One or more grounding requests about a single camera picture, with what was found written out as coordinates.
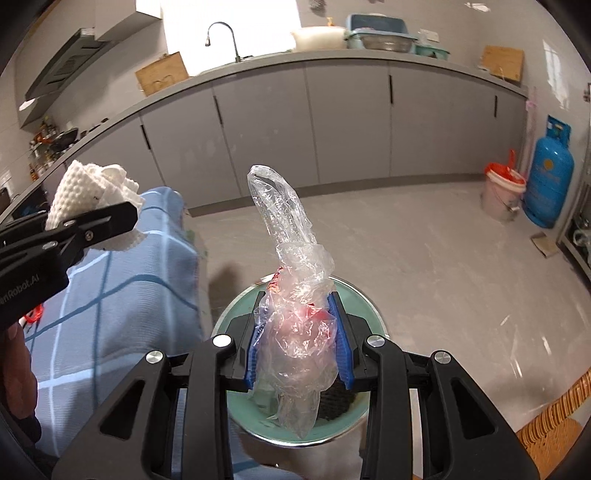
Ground grey kitchen cabinets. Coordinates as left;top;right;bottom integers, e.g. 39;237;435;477
14;50;528;214

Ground blue gas cylinder right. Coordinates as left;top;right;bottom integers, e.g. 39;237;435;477
523;115;575;229

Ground blue checked tablecloth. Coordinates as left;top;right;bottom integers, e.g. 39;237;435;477
26;187;208;476

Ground black wok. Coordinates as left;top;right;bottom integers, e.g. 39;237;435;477
49;127;78;153

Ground range hood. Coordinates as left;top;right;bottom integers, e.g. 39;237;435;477
14;0;162;127

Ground clear plastic bag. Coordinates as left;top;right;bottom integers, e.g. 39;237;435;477
245;163;341;439

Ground black mesh netting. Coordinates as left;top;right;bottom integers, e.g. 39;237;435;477
317;377;356;421

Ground red rimmed trash bucket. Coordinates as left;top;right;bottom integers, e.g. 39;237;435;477
481;149;526;223

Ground wicker chair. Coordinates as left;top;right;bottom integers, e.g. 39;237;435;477
517;370;590;479

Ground white paper towel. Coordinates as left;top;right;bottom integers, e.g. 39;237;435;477
45;160;145;231

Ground left hand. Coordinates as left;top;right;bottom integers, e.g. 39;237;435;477
1;323;37;420

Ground cardboard piece on floor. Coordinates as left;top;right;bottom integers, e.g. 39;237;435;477
530;232;560;258

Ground wooden cutting board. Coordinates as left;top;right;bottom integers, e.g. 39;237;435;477
135;52;189;96

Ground metal bowl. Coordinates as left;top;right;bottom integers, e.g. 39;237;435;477
359;33;416;53

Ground metal storage shelf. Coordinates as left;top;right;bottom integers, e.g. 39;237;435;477
556;82;591;273

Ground blue dish rack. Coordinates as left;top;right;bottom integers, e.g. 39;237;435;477
346;13;409;34

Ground black kitchen faucet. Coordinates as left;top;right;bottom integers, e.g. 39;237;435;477
205;21;242;65

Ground teal small tray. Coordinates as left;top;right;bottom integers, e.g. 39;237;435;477
415;44;450;60

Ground white plastic tub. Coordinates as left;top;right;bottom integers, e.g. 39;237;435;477
293;26;346;52

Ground red orange plastic bag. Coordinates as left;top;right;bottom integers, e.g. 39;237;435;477
19;305;44;327

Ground green enamel basin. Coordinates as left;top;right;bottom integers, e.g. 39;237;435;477
212;274;389;448

